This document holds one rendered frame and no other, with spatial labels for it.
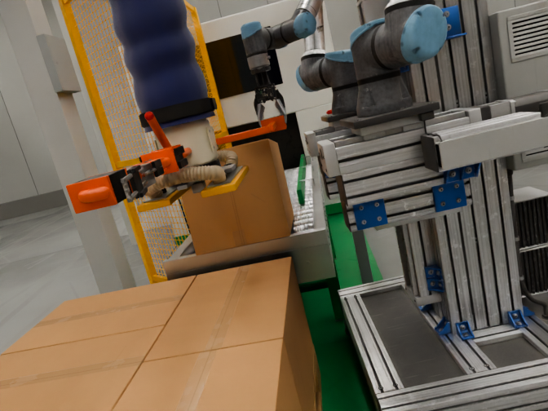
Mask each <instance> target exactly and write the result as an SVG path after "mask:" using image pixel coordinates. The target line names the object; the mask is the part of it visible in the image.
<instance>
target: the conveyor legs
mask: <svg viewBox="0 0 548 411"><path fill-rule="evenodd" d="M326 216H327V212H326ZM327 221H328V227H329V220H328V216H327ZM329 237H330V242H331V248H332V253H333V259H334V260H335V259H337V258H336V254H335V249H334V243H333V239H332V235H331V231H330V227H329ZM334 269H335V274H336V277H331V278H327V279H326V281H319V282H315V283H310V284H305V285H299V289H300V293H303V292H307V291H313V290H317V289H325V288H329V295H330V299H331V303H332V307H333V310H334V317H335V320H336V321H340V320H345V317H344V315H343V311H342V308H341V306H340V302H339V298H338V291H337V290H339V289H341V287H340V284H339V279H338V273H337V268H336V265H335V261H334Z"/></svg>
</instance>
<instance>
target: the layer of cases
mask: <svg viewBox="0 0 548 411"><path fill-rule="evenodd" d="M0 411H314V377H313V343H312V337H311V333H310V329H309V326H308V323H307V317H306V313H305V310H304V306H303V300H302V296H301V293H300V289H299V286H298V279H297V276H296V272H295V269H294V263H293V259H292V257H287V258H282V259H275V260H271V261H267V262H262V263H254V264H250V265H245V266H241V267H234V268H229V269H225V270H221V271H217V272H209V273H205V274H200V275H197V276H188V277H184V278H179V279H175V280H171V281H163V282H159V283H155V284H151V285H142V286H138V287H134V288H129V289H122V290H118V291H113V292H109V293H105V294H97V295H92V296H88V297H84V298H76V299H72V300H68V301H64V302H63V303H61V304H60V305H59V306H58V307H57V308H56V309H55V310H54V311H53V312H51V313H50V314H49V315H48V316H46V317H45V318H44V319H43V320H41V321H40V322H39V323H38V324H36V325H35V326H34V327H33V328H32V329H31V330H30V331H29V332H27V333H26V334H25V335H24V336H22V337H21V338H20V339H19V340H17V341H16V342H15V343H14V344H12V345H11V346H10V347H9V348H7V349H6V350H5V351H4V352H3V353H2V354H1V355H0Z"/></svg>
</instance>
